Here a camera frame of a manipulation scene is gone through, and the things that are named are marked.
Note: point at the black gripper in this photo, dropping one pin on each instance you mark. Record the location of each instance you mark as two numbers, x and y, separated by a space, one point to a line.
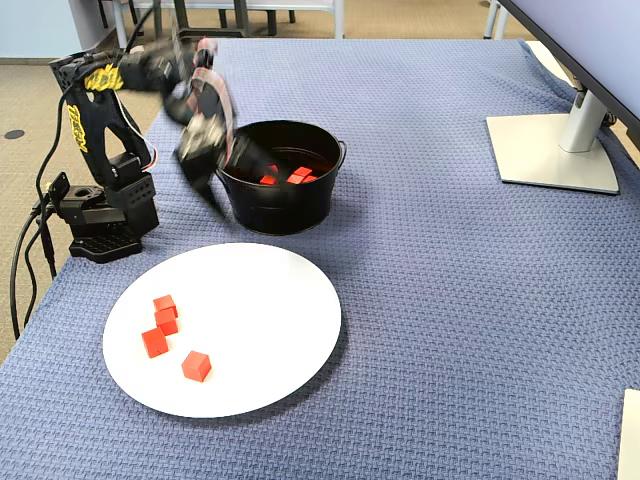
196 150

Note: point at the white round plate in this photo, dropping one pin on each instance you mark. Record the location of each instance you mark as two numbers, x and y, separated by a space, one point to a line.
280 370

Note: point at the black metal bucket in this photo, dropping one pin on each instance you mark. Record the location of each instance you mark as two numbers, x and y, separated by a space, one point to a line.
280 210

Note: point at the black chair leg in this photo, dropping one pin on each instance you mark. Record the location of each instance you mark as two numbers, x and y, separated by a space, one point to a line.
137 15
271 22

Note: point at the white table leg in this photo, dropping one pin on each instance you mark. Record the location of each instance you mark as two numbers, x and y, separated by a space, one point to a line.
492 22
123 25

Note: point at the black round floor outlet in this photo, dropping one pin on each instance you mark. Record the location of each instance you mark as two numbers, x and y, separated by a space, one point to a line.
14 134

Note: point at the blue woven tablecloth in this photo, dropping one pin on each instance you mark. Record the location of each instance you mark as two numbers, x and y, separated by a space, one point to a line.
450 300

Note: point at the silver monitor stand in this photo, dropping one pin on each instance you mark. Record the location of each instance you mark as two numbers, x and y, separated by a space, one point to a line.
550 160

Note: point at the computer monitor screen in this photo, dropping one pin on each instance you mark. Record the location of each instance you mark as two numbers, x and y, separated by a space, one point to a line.
600 40

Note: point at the white flat board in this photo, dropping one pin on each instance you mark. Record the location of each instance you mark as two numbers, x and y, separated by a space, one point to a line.
631 440

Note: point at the small camera circuit board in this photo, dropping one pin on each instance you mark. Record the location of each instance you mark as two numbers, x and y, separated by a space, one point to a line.
200 141

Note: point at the white table frame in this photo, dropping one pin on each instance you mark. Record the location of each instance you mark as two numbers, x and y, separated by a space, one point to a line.
339 22

